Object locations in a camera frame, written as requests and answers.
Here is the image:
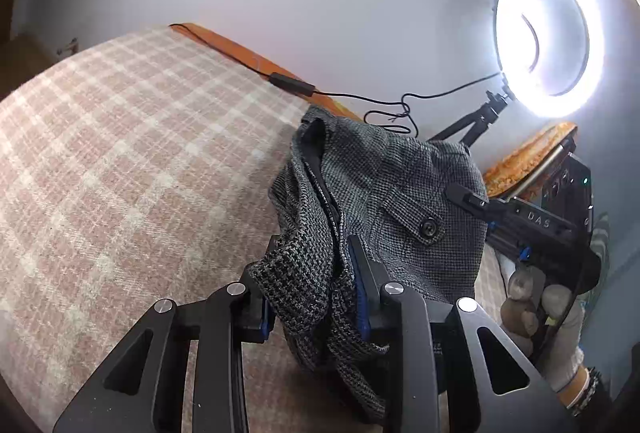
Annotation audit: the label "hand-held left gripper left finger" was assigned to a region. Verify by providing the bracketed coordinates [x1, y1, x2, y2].
[52, 235, 281, 433]

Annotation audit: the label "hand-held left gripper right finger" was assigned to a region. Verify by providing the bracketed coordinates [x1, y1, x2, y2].
[346, 234, 566, 433]

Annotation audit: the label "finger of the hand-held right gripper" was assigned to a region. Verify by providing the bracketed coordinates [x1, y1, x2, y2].
[446, 183, 490, 210]

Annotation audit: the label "grey checked pants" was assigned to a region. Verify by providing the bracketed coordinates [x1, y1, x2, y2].
[249, 106, 490, 424]

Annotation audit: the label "person's right forearm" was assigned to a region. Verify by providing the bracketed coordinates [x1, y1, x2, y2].
[557, 365, 616, 433]

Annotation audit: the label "person's right hand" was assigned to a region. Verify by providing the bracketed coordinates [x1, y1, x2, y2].
[500, 263, 588, 394]

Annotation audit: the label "green striped pillow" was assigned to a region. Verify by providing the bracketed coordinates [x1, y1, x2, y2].
[580, 212, 613, 314]

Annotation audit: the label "orange patterned cloth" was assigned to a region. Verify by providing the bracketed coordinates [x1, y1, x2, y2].
[482, 122, 576, 199]

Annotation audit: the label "black mini tripod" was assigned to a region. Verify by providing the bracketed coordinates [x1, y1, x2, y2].
[427, 88, 516, 149]

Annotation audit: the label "black gooseneck phone holder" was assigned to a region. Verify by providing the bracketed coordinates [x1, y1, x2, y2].
[520, 13, 542, 74]

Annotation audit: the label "beige checked blanket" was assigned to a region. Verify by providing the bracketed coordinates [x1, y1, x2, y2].
[0, 26, 506, 433]

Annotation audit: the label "orange bed edge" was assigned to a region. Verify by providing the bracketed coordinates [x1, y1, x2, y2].
[170, 23, 362, 121]

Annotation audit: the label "metal folding frame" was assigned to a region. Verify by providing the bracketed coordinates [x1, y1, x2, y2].
[515, 138, 578, 199]

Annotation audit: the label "white ring light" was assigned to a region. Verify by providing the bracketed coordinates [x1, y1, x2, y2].
[484, 0, 606, 119]

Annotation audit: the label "black power cable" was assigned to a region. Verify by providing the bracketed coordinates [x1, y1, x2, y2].
[172, 24, 503, 136]

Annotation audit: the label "black bead bracelet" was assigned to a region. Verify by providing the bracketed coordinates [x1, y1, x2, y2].
[570, 367, 602, 417]

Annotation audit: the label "black inline cable switch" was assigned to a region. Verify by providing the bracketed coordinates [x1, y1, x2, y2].
[269, 72, 317, 96]

